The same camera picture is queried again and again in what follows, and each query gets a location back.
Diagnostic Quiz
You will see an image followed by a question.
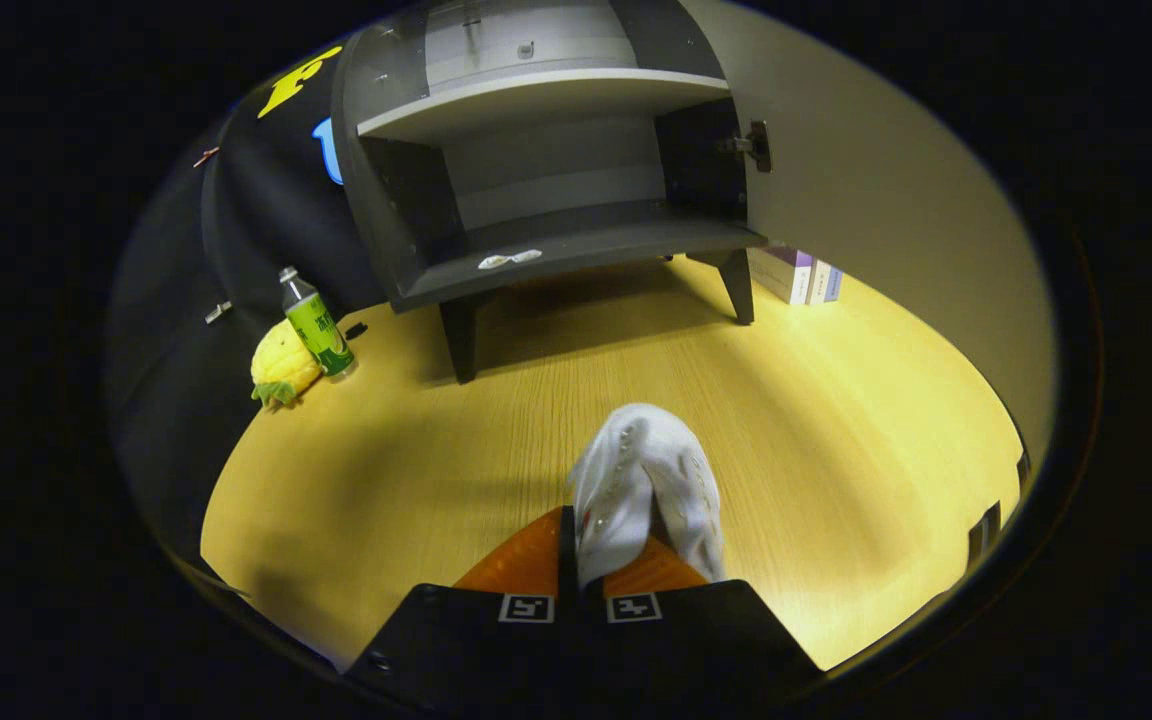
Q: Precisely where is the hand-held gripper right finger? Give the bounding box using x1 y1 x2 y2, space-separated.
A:
578 535 827 720

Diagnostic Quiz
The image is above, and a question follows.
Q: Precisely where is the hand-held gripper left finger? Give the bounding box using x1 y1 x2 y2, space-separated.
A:
341 505 579 720

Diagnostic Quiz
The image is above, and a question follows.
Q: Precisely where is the white canvas shoe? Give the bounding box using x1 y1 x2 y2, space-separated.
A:
568 403 727 589

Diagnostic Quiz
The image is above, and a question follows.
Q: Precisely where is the dark gray shoe cabinet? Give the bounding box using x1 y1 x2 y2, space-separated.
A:
331 0 772 384

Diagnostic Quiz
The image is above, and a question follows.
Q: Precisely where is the yellow pineapple plush toy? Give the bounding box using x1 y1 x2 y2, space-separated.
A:
250 318 325 409

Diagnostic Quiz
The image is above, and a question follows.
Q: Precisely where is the green label drink bottle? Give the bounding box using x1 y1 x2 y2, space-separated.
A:
279 266 359 381

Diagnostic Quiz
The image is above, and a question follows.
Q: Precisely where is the black backdrop cloth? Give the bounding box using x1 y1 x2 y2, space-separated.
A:
106 45 387 601

